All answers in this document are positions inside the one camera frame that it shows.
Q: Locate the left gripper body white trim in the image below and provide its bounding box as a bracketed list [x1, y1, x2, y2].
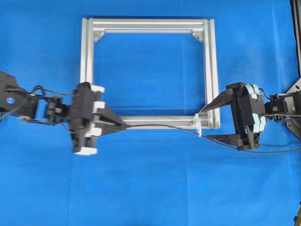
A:
[69, 85, 104, 155]

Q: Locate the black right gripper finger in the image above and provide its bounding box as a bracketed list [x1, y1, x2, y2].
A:
[208, 134, 241, 145]
[201, 89, 234, 113]

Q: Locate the right gripper body teal trim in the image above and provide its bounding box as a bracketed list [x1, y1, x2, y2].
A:
[224, 81, 268, 151]

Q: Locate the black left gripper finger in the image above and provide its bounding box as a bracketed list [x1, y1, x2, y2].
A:
[90, 121, 127, 137]
[94, 102, 127, 129]

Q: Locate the black USB cable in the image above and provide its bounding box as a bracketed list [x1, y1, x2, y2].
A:
[124, 124, 301, 154]

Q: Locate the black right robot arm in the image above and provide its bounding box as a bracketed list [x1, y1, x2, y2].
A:
[202, 82, 301, 151]

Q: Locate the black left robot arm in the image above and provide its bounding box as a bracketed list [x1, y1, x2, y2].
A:
[0, 72, 127, 155]

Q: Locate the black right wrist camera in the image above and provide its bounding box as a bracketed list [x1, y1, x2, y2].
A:
[238, 95, 254, 126]

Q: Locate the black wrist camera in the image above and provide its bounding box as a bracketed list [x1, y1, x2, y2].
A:
[238, 95, 254, 126]
[68, 82, 95, 131]

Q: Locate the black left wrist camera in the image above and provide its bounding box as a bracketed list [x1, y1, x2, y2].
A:
[68, 82, 95, 131]

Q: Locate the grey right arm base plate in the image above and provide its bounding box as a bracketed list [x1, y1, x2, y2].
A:
[285, 78, 301, 140]

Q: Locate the white string loop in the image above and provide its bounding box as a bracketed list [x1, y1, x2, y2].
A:
[193, 113, 203, 137]

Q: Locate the aluminium extrusion square frame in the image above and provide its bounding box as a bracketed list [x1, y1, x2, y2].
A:
[80, 18, 221, 129]

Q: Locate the black post at top right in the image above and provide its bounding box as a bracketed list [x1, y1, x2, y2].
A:
[290, 0, 301, 77]

